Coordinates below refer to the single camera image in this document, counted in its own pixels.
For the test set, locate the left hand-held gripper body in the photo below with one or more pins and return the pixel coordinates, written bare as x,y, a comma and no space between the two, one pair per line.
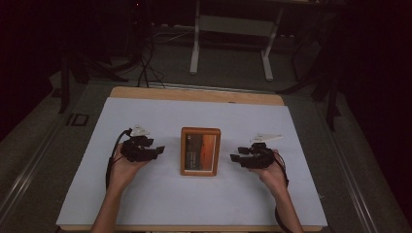
137,147

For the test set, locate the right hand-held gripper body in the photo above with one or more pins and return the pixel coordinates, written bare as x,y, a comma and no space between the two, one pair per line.
260,152

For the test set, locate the wooden picture frame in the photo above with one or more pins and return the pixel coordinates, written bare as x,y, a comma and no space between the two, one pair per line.
200,152

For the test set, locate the person's right hand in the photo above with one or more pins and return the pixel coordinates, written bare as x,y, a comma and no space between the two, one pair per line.
272,174

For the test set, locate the person's left hand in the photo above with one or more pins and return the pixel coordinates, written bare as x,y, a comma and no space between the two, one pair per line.
124,171

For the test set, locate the white table sheet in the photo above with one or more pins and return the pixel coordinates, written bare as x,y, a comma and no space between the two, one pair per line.
207,194

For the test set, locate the wooden table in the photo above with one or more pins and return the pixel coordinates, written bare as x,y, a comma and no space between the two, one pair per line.
194,94

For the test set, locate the black metal stand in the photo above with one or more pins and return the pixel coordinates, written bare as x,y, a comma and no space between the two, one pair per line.
320,81
81,64

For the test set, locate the black floor bracket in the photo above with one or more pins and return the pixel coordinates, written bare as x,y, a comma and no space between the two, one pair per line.
77,119

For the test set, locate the metal floor rail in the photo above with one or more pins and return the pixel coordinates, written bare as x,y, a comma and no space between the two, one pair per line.
353,174
26,174

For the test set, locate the white metal desk frame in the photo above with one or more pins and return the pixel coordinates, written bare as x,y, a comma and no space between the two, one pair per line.
233,29

